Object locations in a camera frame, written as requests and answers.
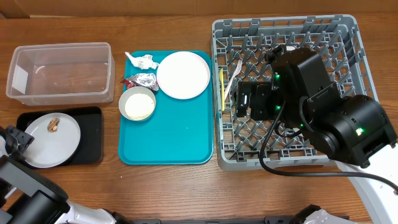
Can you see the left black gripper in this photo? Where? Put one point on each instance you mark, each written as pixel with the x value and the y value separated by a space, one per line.
pixel 22 137

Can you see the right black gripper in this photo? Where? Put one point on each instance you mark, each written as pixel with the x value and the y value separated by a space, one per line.
pixel 253 92

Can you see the white plastic fork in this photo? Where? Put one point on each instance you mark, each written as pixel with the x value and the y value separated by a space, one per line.
pixel 235 74

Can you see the brown food scrap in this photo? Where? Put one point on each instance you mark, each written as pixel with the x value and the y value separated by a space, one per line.
pixel 53 125

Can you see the grey plate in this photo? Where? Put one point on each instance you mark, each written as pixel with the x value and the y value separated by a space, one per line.
pixel 52 149

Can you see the yellow plastic spoon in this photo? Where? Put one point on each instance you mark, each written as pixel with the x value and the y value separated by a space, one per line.
pixel 222 89

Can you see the white pink-rimmed plate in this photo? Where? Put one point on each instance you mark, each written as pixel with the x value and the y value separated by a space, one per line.
pixel 183 75

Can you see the foil wrapper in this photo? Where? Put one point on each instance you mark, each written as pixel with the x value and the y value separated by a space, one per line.
pixel 147 80

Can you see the white tissue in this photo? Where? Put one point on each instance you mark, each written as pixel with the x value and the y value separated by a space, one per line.
pixel 144 62

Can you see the grey bowl with rice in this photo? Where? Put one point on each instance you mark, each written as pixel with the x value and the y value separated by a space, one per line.
pixel 137 103

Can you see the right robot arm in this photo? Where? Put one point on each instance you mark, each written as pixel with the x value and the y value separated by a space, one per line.
pixel 354 131

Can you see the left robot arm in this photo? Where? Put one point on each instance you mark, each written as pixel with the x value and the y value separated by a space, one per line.
pixel 42 201

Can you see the grey dishwasher rack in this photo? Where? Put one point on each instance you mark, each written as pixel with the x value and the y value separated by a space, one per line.
pixel 335 37

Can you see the black tray bin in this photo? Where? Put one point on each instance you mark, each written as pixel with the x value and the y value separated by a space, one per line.
pixel 90 120

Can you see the teal serving tray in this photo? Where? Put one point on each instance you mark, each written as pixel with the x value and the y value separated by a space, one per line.
pixel 178 132

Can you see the clear plastic bin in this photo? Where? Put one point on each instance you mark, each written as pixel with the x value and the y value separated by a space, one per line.
pixel 62 74

